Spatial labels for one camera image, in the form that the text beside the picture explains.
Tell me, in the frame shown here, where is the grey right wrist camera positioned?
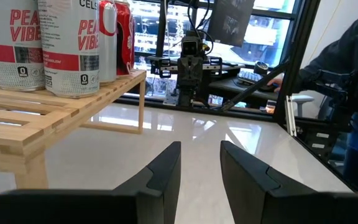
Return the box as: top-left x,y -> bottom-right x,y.
181,35 -> 202,58

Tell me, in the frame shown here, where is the person's hand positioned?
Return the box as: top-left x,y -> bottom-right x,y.
267,77 -> 283,93

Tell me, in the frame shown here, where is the white Celsius can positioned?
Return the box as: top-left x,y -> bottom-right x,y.
0,0 -> 46,93
37,0 -> 101,100

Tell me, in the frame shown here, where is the silver Diet Coke can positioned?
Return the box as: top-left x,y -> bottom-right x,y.
99,0 -> 118,86

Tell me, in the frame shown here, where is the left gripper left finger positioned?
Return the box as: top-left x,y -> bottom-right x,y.
0,141 -> 182,224

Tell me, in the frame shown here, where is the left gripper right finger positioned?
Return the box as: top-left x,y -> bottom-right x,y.
219,140 -> 358,224

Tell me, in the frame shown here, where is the black round cup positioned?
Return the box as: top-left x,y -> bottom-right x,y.
253,61 -> 270,75

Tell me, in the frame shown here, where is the wooden slatted shelf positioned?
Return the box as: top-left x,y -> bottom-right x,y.
0,63 -> 148,190

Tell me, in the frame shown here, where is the black keyboard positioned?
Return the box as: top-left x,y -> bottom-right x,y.
237,69 -> 264,87

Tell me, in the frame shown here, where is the black pole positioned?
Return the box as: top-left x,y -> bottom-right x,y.
155,0 -> 168,58

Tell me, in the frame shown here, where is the dark hanging monitor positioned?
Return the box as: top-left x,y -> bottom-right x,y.
208,0 -> 256,47

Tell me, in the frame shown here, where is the person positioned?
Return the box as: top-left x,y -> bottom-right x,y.
267,6 -> 358,192

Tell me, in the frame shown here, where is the red cola can black lettering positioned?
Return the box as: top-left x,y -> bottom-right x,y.
115,0 -> 136,78

